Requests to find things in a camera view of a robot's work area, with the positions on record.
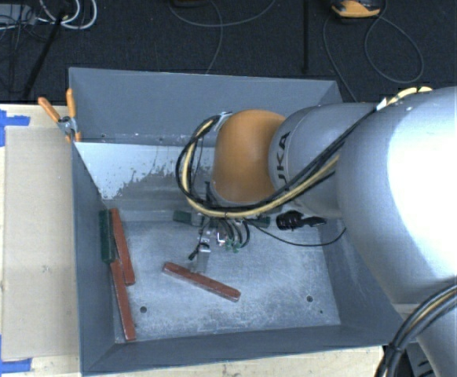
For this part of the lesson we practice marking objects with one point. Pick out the pale flat board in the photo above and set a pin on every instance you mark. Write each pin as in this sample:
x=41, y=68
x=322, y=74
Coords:
x=36, y=230

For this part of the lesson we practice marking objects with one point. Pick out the grey metal bin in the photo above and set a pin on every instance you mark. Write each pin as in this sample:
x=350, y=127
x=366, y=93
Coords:
x=252, y=312

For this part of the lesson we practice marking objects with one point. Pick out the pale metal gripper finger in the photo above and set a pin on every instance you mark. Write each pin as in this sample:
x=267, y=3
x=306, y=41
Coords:
x=203, y=259

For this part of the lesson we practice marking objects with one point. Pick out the dark green flat block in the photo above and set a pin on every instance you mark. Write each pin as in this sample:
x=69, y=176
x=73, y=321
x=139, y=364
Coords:
x=106, y=236

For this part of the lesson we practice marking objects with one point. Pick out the red-brown flat block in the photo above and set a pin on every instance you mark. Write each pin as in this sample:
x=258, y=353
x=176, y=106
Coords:
x=122, y=246
x=124, y=308
x=203, y=282

